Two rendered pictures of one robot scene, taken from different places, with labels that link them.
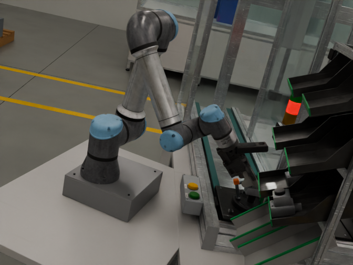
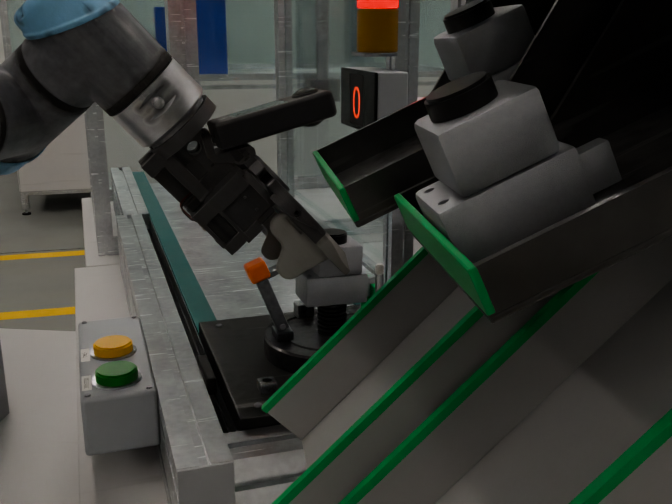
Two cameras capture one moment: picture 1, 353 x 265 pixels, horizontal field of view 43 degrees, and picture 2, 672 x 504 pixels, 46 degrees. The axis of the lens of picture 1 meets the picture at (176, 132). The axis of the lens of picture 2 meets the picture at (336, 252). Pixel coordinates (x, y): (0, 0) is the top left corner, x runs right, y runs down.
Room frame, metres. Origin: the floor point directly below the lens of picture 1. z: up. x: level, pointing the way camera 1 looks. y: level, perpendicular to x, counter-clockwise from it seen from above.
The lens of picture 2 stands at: (0.80, -0.20, 1.29)
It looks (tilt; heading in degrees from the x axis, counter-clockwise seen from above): 16 degrees down; 349
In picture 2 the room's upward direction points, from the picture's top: straight up
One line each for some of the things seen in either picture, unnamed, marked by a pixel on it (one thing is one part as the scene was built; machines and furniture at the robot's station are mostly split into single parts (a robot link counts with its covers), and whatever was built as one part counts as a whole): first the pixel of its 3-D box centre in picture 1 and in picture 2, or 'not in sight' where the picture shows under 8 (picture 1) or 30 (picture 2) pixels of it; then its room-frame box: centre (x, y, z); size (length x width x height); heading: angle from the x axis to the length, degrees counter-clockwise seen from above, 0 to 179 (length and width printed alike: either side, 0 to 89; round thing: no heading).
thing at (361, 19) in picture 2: (289, 118); (377, 30); (1.74, -0.43, 1.29); 0.05 x 0.05 x 0.05
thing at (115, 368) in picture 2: (194, 196); (116, 377); (1.53, -0.12, 0.96); 0.04 x 0.04 x 0.02
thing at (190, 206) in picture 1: (190, 193); (115, 377); (1.60, -0.11, 0.93); 0.21 x 0.07 x 0.06; 7
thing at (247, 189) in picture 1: (258, 185); (340, 264); (1.54, -0.35, 1.06); 0.08 x 0.04 x 0.07; 97
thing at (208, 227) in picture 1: (200, 177); (158, 323); (1.80, -0.15, 0.91); 0.89 x 0.06 x 0.11; 7
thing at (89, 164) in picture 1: (101, 162); not in sight; (1.55, 0.25, 1.00); 0.15 x 0.15 x 0.10
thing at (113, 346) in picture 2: (192, 186); (113, 350); (1.60, -0.11, 0.96); 0.04 x 0.04 x 0.02
